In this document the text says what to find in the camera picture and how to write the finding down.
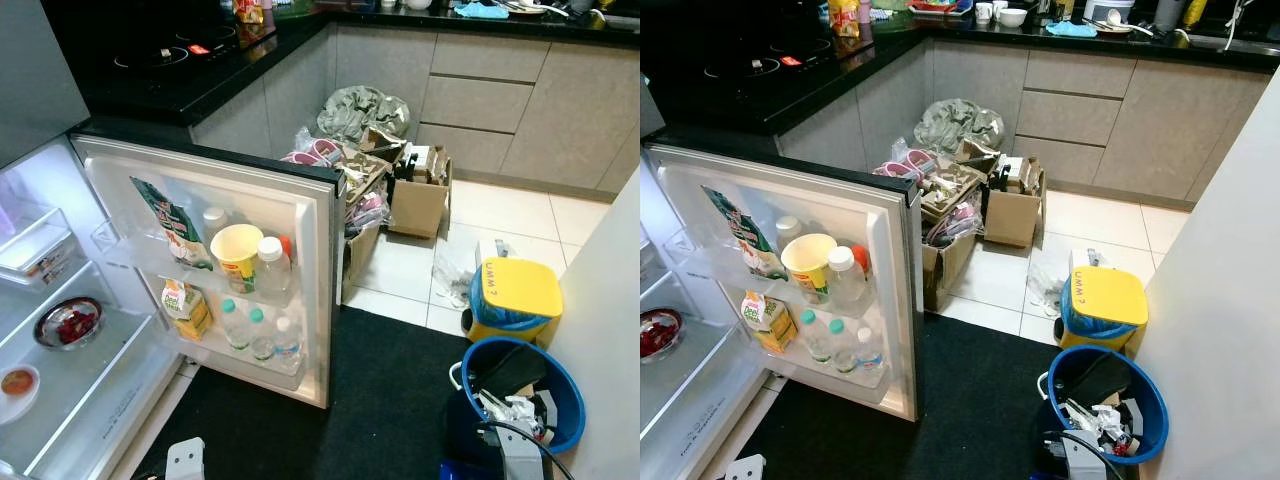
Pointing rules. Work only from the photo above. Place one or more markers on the grey pot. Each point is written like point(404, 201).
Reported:
point(1167, 12)

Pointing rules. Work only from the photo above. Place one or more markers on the red tray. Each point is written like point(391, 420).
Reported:
point(940, 8)

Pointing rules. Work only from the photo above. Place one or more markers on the small white bowl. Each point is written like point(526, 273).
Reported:
point(1012, 17)

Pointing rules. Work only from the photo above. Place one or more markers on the small bowl of orange sauce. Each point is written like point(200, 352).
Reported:
point(15, 385)

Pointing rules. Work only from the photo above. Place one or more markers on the small cardboard box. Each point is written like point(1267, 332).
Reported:
point(420, 205)
point(1015, 218)

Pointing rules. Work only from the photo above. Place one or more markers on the yellow cup noodle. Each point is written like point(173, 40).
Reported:
point(810, 272)
point(238, 262)

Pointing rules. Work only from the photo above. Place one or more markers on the white lidded jar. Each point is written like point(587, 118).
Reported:
point(788, 228)
point(214, 220)

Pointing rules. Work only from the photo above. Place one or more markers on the small white-capped water bottle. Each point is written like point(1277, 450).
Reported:
point(867, 358)
point(287, 348)

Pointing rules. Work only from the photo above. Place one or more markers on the crumpled white paper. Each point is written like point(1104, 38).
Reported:
point(512, 410)
point(1100, 420)

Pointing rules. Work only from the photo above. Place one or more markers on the white plastic bag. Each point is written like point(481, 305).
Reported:
point(452, 280)
point(1045, 290)

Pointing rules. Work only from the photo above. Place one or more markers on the pink plastic basin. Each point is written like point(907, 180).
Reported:
point(320, 152)
point(915, 162)

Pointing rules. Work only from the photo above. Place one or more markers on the grey green plastic bag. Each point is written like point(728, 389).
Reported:
point(958, 125)
point(362, 112)

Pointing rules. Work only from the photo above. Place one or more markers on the blue cloth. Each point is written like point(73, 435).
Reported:
point(1072, 28)
point(482, 10)

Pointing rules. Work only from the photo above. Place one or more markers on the grey kitchen cabinets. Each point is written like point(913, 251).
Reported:
point(580, 120)
point(1170, 130)

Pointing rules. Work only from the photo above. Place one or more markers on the orange capped bottle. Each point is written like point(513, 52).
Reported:
point(862, 256)
point(287, 246)

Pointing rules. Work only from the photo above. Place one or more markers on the clear fridge drawer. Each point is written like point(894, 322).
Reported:
point(40, 255)
point(648, 262)

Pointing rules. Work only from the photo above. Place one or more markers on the yellow snack bag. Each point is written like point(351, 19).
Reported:
point(845, 18)
point(248, 10)

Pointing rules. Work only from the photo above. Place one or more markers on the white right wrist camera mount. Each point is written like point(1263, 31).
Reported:
point(522, 460)
point(1085, 460)

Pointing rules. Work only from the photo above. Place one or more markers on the white rice cooker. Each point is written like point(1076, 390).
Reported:
point(1113, 10)

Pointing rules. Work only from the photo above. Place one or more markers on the bowl of red food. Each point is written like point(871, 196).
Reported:
point(660, 335)
point(68, 325)

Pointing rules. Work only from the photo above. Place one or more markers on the silver fridge door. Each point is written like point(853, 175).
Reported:
point(897, 320)
point(312, 300)

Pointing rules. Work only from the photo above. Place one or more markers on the black induction hob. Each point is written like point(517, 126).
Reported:
point(750, 68)
point(160, 55)

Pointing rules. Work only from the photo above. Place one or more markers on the black kitchen countertop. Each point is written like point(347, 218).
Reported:
point(290, 50)
point(880, 62)

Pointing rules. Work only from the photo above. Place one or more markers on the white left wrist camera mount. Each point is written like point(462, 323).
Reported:
point(747, 468)
point(186, 460)

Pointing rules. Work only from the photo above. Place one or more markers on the clear white-capped plastic bottle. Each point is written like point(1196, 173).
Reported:
point(846, 285)
point(272, 275)

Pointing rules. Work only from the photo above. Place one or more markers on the grey cabinet drawer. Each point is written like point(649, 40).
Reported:
point(1080, 72)
point(478, 103)
point(480, 150)
point(1070, 165)
point(490, 57)
point(1070, 117)

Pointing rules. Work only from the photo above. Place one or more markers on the yellow bottle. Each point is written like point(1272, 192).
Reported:
point(1195, 12)

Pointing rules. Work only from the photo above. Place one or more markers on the dark floor carpet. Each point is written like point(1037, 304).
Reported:
point(380, 400)
point(980, 410)

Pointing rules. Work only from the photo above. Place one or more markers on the small teal-capped water bottle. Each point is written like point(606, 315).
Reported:
point(812, 338)
point(260, 338)
point(233, 328)
point(838, 348)

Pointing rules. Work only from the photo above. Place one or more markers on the white cup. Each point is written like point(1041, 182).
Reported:
point(984, 12)

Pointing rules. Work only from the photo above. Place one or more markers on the green drink pouch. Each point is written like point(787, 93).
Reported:
point(735, 225)
point(160, 215)

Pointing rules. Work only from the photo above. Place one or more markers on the blue bucket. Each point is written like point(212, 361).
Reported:
point(1152, 410)
point(567, 400)

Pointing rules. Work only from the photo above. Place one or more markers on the white plate with utensils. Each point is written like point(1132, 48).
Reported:
point(1115, 28)
point(535, 9)

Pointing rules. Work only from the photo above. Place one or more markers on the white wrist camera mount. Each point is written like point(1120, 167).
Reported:
point(747, 468)
point(522, 460)
point(186, 460)
point(1085, 460)

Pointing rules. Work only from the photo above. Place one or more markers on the large cardboard box of rubbish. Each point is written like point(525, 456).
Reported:
point(362, 252)
point(945, 265)

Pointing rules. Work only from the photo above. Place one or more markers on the silver fridge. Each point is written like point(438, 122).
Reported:
point(35, 80)
point(690, 395)

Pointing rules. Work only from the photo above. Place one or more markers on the green yellow juice carton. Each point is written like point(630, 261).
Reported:
point(188, 312)
point(770, 325)

